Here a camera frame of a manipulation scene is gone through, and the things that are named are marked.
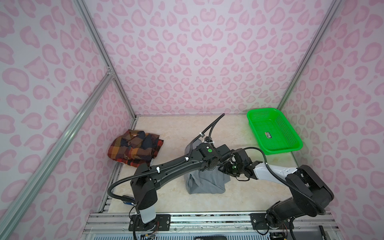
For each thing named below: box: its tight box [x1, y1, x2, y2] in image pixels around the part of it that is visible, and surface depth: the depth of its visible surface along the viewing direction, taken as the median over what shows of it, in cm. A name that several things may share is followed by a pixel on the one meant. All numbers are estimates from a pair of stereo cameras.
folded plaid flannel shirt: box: [107, 129, 164, 168], surface depth 95 cm
